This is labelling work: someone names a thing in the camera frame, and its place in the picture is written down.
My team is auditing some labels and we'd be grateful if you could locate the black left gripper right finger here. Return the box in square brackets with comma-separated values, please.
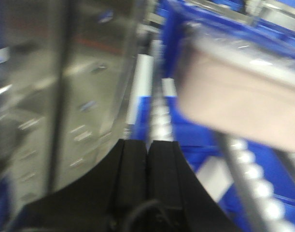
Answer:
[146, 140, 206, 232]

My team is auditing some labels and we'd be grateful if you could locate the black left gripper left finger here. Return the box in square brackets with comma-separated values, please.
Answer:
[108, 139, 147, 232]

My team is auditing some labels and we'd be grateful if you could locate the metal roller rail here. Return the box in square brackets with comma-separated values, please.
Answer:
[215, 132, 295, 232]

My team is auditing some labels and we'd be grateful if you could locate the blue bin on shelf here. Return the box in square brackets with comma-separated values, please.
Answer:
[135, 0, 295, 232]

